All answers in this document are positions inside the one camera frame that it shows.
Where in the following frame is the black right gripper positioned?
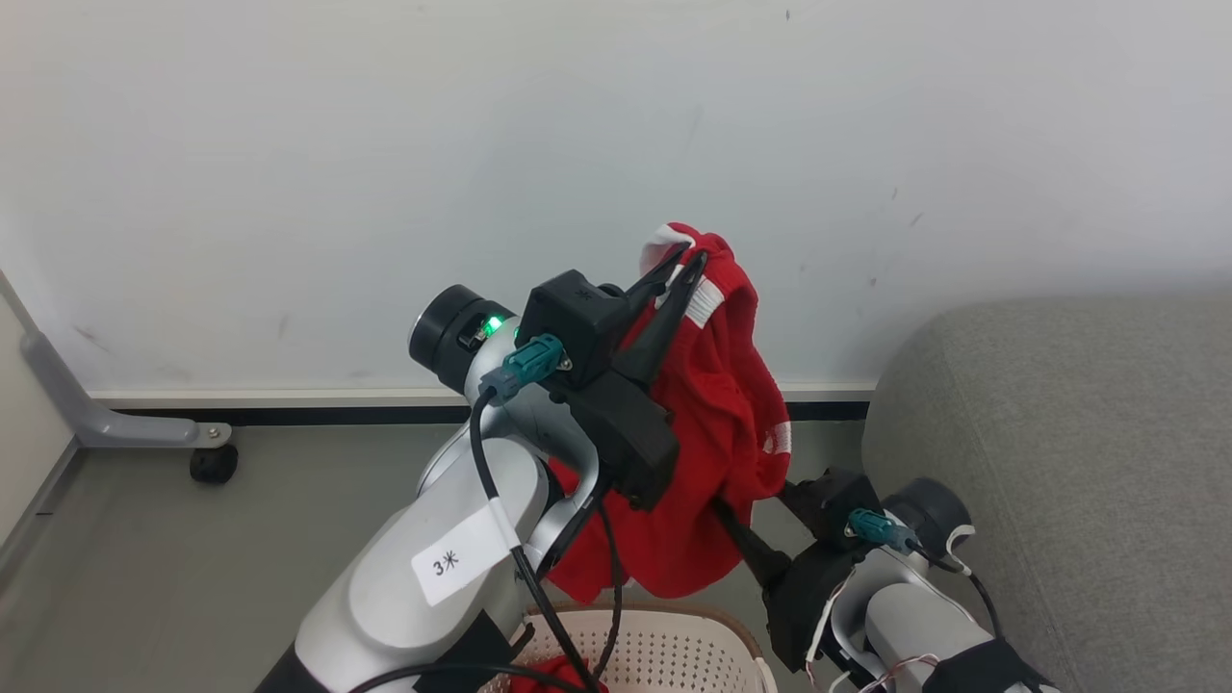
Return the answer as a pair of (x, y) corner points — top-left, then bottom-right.
(709, 498), (867, 674)

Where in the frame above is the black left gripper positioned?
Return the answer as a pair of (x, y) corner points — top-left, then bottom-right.
(566, 244), (709, 512)

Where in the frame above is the red garment with white trim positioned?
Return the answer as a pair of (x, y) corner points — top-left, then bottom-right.
(544, 223), (793, 603)

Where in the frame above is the white and red striped garment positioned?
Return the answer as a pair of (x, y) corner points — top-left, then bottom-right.
(508, 654), (607, 693)

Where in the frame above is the cream perforated laundry basket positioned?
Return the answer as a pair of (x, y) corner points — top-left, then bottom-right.
(481, 603), (779, 693)

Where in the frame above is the white paper label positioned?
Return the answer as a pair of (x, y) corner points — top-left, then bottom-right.
(412, 500), (522, 607)

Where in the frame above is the grey fabric sofa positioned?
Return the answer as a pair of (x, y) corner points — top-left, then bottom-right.
(861, 298), (1232, 693)

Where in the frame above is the white and black baseboard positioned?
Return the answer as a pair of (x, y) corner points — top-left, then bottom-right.
(89, 378), (877, 426)

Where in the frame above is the black caster wheel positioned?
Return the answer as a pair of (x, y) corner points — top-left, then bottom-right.
(190, 445), (239, 484)

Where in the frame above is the grey metal stand leg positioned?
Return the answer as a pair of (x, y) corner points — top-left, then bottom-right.
(19, 330), (233, 449)

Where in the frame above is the black cable with teal connector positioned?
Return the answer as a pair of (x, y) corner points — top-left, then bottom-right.
(847, 508), (1007, 641)
(470, 334), (603, 693)

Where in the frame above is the thin black cable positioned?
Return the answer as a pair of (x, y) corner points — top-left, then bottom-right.
(587, 496), (625, 680)

